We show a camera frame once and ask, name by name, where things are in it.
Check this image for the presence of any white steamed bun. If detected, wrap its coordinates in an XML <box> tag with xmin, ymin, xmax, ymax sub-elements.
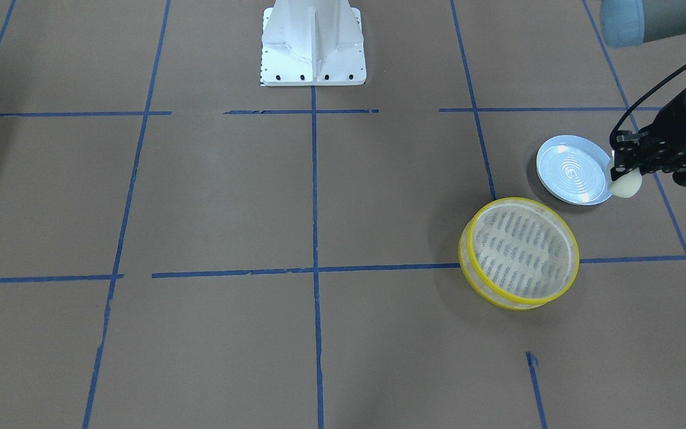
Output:
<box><xmin>608</xmin><ymin>169</ymin><xmax>643</xmax><ymax>198</ymax></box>

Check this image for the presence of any light blue plate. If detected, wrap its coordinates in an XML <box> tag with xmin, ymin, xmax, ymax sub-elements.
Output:
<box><xmin>535</xmin><ymin>134</ymin><xmax>612</xmax><ymax>206</ymax></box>

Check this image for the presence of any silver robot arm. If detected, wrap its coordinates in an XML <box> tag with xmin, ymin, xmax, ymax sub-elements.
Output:
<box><xmin>600</xmin><ymin>1</ymin><xmax>686</xmax><ymax>187</ymax></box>

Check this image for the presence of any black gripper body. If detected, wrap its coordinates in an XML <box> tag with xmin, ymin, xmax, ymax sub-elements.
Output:
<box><xmin>641</xmin><ymin>89</ymin><xmax>686</xmax><ymax>176</ymax></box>

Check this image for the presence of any yellow rimmed bamboo steamer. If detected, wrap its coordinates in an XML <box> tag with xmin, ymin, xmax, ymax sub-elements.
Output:
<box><xmin>457</xmin><ymin>197</ymin><xmax>581</xmax><ymax>310</ymax></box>

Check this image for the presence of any white camera pole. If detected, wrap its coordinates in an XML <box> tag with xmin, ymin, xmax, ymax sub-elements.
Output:
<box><xmin>260</xmin><ymin>1</ymin><xmax>367</xmax><ymax>86</ymax></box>

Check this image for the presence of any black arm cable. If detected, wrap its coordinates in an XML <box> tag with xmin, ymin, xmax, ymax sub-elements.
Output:
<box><xmin>609</xmin><ymin>37</ymin><xmax>686</xmax><ymax>150</ymax></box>

